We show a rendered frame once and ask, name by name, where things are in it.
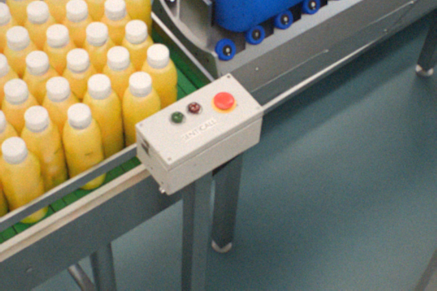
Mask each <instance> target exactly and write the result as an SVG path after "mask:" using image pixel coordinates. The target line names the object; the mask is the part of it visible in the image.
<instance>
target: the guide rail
mask: <svg viewBox="0 0 437 291"><path fill-rule="evenodd" d="M135 156H137V143H134V144H133V145H131V146H129V147H127V148H125V149H123V150H121V151H119V152H117V153H116V154H115V155H113V156H111V157H110V158H107V159H105V160H104V161H102V162H100V163H99V164H96V165H95V166H93V167H91V168H89V169H87V170H85V171H84V172H83V173H81V174H79V175H77V176H75V177H73V178H71V179H70V180H68V181H66V182H64V183H62V184H60V185H58V186H56V187H54V188H53V189H52V190H50V191H48V192H47V193H45V194H42V195H41V196H39V197H37V198H35V199H34V200H32V201H30V202H28V203H26V204H24V205H23V206H22V207H20V208H18V209H16V210H13V211H12V212H10V213H8V214H7V215H5V216H3V217H1V218H0V232H1V231H4V230H5V229H7V228H9V227H10V226H12V225H14V224H17V223H18V222H20V221H21V220H22V219H24V218H26V217H28V216H30V215H32V214H34V213H35V212H37V211H39V210H41V209H42V208H44V207H47V206H48V205H49V204H51V203H52V202H54V201H56V200H58V199H60V198H62V197H64V196H66V195H68V194H69V193H71V192H73V191H74V190H76V189H78V188H79V187H81V186H83V185H84V184H86V183H88V182H90V181H92V180H94V179H96V178H98V177H99V176H101V175H103V174H104V173H107V171H109V170H111V169H113V168H115V167H117V166H119V165H120V164H122V163H124V162H125V161H128V160H130V159H131V158H133V157H135Z"/></svg>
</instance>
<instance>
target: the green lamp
mask: <svg viewBox="0 0 437 291"><path fill-rule="evenodd" d="M183 120H184V115H183V113H182V112H179V111H175V112H173V113H172V114H171V121H172V122H174V123H181V122H182V121H183Z"/></svg>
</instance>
